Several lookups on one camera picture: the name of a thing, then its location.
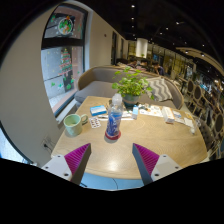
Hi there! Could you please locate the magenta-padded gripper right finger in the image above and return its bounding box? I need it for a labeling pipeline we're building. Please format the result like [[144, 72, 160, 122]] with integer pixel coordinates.
[[132, 142, 183, 186]]

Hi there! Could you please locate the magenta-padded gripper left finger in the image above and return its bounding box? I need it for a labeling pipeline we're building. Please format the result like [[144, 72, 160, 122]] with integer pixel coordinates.
[[41, 142, 92, 185]]

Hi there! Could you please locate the clear blue-labelled drink bottle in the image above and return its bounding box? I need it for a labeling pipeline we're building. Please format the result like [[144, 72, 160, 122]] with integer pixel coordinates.
[[105, 93, 124, 138]]

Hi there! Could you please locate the pale green ceramic mug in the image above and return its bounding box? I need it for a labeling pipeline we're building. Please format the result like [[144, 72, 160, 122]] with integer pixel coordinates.
[[63, 113, 89, 138]]

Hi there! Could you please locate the flat round red coaster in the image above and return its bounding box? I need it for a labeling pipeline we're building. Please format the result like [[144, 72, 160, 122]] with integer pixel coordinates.
[[104, 129, 122, 141]]

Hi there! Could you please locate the red pill blister pack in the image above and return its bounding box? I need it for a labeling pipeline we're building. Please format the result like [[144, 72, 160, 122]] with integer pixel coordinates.
[[88, 116, 102, 129]]

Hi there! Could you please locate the thick white book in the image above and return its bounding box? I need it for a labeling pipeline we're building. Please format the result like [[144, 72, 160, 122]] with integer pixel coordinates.
[[161, 106, 176, 124]]

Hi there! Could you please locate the printed paper brochure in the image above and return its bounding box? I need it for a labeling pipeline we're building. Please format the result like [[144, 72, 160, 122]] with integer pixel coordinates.
[[139, 104, 164, 118]]

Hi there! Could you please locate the small blue white carton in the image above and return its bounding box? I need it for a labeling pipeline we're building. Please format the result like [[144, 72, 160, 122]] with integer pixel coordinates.
[[131, 104, 139, 120]]

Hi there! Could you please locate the flat blue medicine box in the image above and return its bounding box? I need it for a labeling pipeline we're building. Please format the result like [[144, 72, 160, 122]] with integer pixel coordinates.
[[89, 104, 108, 117]]

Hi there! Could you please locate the white paper napkin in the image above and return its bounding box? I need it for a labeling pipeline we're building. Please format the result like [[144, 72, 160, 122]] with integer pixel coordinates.
[[184, 118, 195, 129]]

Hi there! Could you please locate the clear drinking glass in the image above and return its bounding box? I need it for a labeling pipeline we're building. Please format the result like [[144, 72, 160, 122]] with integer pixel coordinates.
[[189, 114, 200, 135]]

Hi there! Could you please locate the grey curved sofa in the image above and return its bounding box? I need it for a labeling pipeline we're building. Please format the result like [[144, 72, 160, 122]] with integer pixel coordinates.
[[73, 64, 185, 110]]

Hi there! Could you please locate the green potted plant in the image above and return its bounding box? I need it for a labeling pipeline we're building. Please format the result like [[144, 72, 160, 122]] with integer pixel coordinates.
[[111, 66, 155, 108]]

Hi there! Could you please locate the group of wooden dining chairs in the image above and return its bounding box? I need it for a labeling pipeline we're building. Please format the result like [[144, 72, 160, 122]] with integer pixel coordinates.
[[181, 76, 224, 158]]

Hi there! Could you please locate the person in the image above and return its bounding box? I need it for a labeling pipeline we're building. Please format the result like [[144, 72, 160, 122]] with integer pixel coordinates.
[[128, 59, 139, 69], [151, 60, 166, 76], [139, 59, 150, 69]]

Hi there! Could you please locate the christmas tree window decal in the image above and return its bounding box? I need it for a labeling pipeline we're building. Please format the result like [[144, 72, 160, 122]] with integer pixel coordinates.
[[58, 48, 74, 78]]

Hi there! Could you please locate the round wreath window decal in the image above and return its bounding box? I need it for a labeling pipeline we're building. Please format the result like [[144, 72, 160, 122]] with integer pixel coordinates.
[[57, 16, 74, 36]]

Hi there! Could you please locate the group of ceiling spot lights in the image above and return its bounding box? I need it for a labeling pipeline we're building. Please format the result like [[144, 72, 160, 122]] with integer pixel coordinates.
[[129, 3, 206, 58]]

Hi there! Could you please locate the white wall power outlet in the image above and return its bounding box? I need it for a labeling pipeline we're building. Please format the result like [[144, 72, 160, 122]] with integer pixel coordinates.
[[41, 136, 56, 151]]

